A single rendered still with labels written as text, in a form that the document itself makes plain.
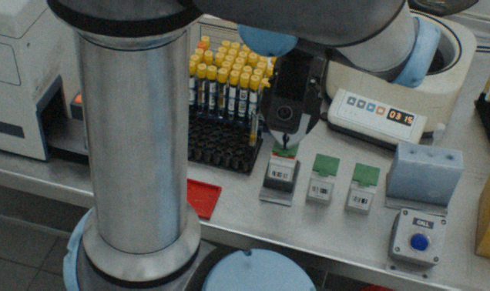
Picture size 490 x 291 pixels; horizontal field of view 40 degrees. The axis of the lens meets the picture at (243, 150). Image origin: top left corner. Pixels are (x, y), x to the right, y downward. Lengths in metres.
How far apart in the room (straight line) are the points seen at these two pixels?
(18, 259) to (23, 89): 1.14
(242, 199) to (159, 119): 0.60
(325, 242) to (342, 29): 0.68
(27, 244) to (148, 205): 1.62
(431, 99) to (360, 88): 0.13
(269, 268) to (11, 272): 1.54
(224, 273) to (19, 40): 0.51
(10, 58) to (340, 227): 0.56
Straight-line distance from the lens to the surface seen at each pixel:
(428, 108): 1.22
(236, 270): 0.66
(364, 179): 1.08
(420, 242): 1.02
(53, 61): 1.12
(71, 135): 1.16
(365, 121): 1.22
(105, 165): 0.56
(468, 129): 1.32
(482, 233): 1.10
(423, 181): 1.12
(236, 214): 1.09
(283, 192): 1.11
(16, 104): 1.11
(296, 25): 0.40
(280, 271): 0.67
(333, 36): 0.43
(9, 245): 2.20
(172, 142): 0.55
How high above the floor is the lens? 1.72
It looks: 46 degrees down
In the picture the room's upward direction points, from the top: 5 degrees clockwise
